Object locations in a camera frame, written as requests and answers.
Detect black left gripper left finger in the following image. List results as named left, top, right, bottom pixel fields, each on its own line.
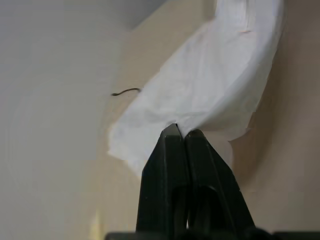
left=135, top=123, right=190, bottom=233

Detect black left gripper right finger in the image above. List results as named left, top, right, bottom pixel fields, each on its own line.
left=183, top=128, right=256, bottom=233

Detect white shorts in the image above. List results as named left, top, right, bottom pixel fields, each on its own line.
left=107, top=0, right=285, bottom=179

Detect thin black wire hanger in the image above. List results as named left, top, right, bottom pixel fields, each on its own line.
left=111, top=87, right=142, bottom=97

